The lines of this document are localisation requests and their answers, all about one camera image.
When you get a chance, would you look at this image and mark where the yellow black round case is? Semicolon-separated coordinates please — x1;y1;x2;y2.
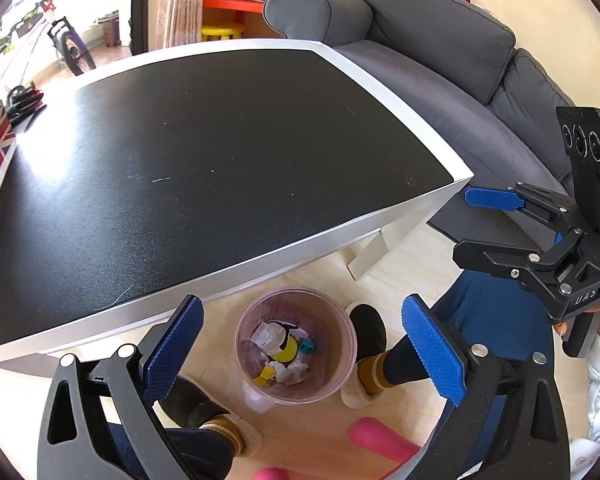
271;334;299;365

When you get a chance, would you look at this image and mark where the white black round case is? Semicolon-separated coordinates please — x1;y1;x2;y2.
268;321;298;353

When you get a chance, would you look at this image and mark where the teal toy brick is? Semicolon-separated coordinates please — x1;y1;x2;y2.
298;338;315;356

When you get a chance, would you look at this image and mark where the small clear plastic cup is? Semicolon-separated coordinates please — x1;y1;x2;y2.
236;339;270;378

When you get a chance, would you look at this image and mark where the yellow toy brick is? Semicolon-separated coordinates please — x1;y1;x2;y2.
253;364;276;388

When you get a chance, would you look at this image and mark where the white tissue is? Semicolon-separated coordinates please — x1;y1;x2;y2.
249;322;279;354
272;361;310;386

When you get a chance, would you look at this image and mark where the white tissue front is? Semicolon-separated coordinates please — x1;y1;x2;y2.
272;361;310;386

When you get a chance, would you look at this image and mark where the pink translucent trash bin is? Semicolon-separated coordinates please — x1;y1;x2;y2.
235;287;358;413

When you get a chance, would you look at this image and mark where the black slipper left foot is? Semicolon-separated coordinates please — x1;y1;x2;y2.
158;376;262;457

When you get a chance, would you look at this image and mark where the black slipper foot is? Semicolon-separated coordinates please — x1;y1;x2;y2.
158;376;262;457
340;304;387;410

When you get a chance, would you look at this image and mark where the pink dumbbell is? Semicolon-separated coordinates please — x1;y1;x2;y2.
252;417;420;479

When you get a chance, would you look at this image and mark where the grey fabric sofa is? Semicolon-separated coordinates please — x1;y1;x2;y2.
262;0;581;252

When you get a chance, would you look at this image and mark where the black slipper right foot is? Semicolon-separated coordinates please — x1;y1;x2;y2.
340;304;387;410

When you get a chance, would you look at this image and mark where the orange kids table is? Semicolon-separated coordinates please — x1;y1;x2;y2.
202;0;276;38

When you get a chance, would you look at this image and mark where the yellow plastic stool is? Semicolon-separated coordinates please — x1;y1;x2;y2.
201;23;245;41

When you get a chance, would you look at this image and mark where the white bicycle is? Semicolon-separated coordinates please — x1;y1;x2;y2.
0;0;97;76

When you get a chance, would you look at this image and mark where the patterned beige curtain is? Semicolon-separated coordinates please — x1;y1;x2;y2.
156;0;202;49

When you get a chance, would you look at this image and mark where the black door frame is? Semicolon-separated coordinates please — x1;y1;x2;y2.
129;0;149;55

